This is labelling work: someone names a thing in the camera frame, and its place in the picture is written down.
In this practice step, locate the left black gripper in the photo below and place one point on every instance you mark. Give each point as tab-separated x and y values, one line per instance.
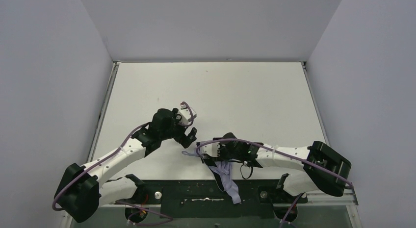
182	134

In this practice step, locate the lavender folding umbrella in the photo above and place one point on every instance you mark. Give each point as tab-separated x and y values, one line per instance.
222	175

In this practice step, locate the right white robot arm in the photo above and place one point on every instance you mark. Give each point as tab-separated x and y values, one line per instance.
318	166

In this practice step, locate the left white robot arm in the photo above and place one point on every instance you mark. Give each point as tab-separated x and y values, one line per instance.
84	188

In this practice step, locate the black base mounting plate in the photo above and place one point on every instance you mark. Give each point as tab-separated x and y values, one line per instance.
197	189

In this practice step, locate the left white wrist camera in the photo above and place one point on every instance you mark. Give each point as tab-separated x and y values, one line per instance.
187	114

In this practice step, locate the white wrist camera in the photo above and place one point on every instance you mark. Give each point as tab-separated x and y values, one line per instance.
209	150
187	114

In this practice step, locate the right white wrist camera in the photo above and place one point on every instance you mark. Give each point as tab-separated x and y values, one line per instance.
209	150

